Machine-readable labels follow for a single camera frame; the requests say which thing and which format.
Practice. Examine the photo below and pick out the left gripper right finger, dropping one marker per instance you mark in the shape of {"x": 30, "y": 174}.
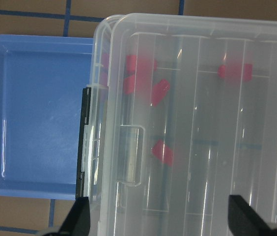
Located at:
{"x": 243, "y": 220}

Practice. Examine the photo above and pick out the clear plastic storage box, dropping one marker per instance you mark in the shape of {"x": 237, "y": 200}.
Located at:
{"x": 96, "y": 123}

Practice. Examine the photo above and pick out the red block in box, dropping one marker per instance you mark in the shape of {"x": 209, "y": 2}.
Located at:
{"x": 130, "y": 84}
{"x": 134, "y": 63}
{"x": 159, "y": 91}

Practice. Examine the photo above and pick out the blue plastic tray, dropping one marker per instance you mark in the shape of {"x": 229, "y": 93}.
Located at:
{"x": 41, "y": 84}

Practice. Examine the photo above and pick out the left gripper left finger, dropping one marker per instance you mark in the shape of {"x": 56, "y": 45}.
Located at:
{"x": 77, "y": 222}

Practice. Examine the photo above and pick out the red block under lid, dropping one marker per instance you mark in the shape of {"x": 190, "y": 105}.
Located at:
{"x": 235, "y": 72}

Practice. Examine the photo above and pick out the red block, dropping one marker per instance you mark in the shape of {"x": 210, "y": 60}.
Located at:
{"x": 159, "y": 91}
{"x": 235, "y": 72}
{"x": 163, "y": 152}
{"x": 134, "y": 63}
{"x": 130, "y": 84}

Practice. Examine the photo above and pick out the clear plastic box lid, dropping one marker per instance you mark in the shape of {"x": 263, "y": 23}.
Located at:
{"x": 202, "y": 123}

